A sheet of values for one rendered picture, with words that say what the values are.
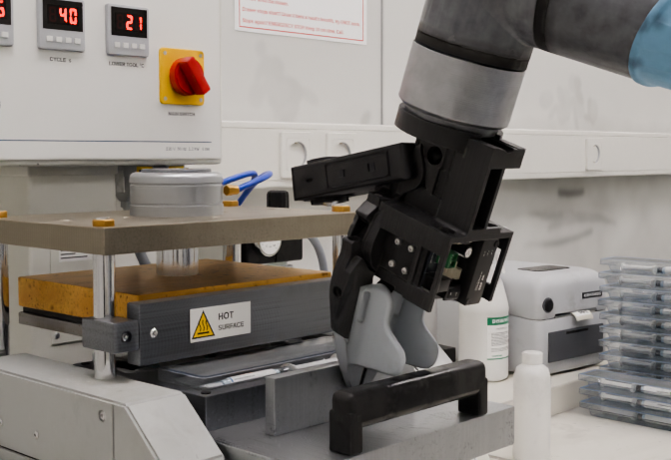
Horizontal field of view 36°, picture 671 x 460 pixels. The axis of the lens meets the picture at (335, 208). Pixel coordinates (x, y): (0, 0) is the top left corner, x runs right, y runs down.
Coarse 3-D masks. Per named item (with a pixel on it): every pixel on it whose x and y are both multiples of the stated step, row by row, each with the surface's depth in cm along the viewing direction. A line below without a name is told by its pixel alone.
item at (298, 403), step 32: (288, 384) 71; (320, 384) 74; (288, 416) 72; (320, 416) 74; (416, 416) 76; (448, 416) 76; (480, 416) 76; (512, 416) 79; (224, 448) 69; (256, 448) 68; (288, 448) 68; (320, 448) 68; (384, 448) 68; (416, 448) 71; (448, 448) 73; (480, 448) 76
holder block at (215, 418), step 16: (160, 384) 75; (240, 384) 75; (256, 384) 75; (192, 400) 73; (208, 400) 72; (224, 400) 73; (240, 400) 74; (256, 400) 75; (208, 416) 72; (224, 416) 73; (240, 416) 74; (256, 416) 75
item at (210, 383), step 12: (324, 336) 90; (300, 360) 80; (312, 360) 81; (324, 360) 82; (336, 360) 83; (168, 372) 76; (240, 372) 75; (252, 372) 76; (264, 372) 77; (276, 372) 78; (180, 384) 75; (192, 384) 74; (204, 384) 73; (216, 384) 74; (228, 384) 75
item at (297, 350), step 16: (240, 352) 83; (256, 352) 83; (272, 352) 83; (288, 352) 83; (304, 352) 83; (320, 352) 83; (176, 368) 77; (192, 368) 77; (208, 368) 77; (224, 368) 77; (240, 368) 77
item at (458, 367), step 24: (360, 384) 69; (384, 384) 69; (408, 384) 70; (432, 384) 72; (456, 384) 74; (480, 384) 76; (336, 408) 67; (360, 408) 66; (384, 408) 68; (408, 408) 70; (480, 408) 76; (336, 432) 67; (360, 432) 66
